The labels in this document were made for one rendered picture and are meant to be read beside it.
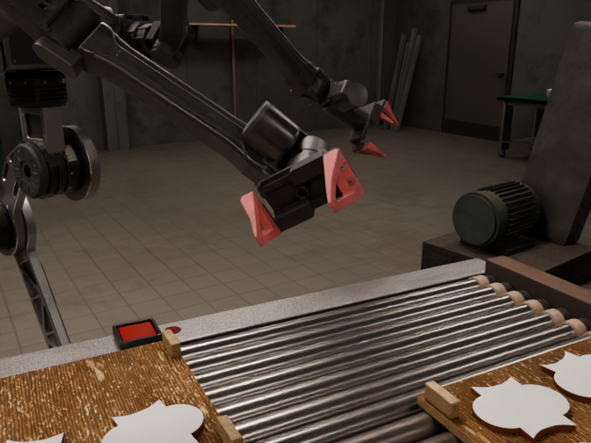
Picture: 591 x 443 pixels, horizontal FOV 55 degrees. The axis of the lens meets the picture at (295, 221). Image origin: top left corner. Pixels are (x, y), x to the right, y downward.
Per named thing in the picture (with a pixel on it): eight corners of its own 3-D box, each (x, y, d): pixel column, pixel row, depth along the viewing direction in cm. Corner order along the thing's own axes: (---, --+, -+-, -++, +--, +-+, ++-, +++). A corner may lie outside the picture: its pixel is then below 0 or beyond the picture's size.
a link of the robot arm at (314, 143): (339, 149, 82) (314, 177, 84) (302, 119, 80) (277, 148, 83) (337, 170, 76) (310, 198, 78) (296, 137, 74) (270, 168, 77)
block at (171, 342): (162, 344, 99) (161, 329, 98) (171, 341, 100) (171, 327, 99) (171, 359, 94) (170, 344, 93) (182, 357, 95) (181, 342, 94)
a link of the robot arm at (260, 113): (306, 162, 90) (280, 204, 87) (248, 117, 87) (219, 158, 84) (343, 137, 79) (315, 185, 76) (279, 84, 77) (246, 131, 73)
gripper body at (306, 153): (324, 153, 68) (328, 131, 74) (254, 189, 72) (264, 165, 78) (350, 196, 70) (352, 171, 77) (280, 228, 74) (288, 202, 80)
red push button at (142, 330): (118, 334, 106) (117, 327, 106) (149, 327, 109) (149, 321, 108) (124, 348, 101) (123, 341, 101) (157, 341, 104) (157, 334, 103)
